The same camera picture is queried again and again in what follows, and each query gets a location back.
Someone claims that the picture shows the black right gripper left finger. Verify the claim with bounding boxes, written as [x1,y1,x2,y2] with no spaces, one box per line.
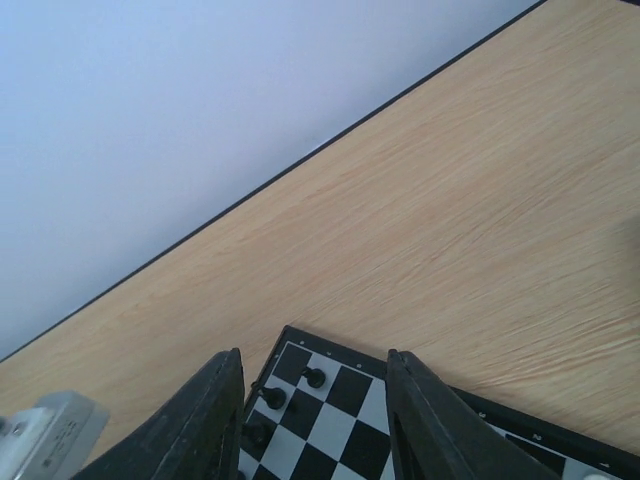
[74,348,244,480]

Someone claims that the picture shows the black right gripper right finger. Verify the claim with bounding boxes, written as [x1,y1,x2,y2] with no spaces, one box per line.
[385,349,558,480]

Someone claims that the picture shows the black chess piece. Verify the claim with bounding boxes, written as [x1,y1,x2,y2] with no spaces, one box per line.
[242,422,274,449]
[301,366,326,389]

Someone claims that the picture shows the black chess pawn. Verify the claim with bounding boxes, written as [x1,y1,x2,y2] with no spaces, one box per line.
[254,386,287,410]

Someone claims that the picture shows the black white chess board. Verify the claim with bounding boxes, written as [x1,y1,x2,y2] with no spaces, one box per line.
[238,326,639,479]

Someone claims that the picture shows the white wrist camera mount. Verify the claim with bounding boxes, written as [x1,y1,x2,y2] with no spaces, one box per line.
[1,390,110,479]

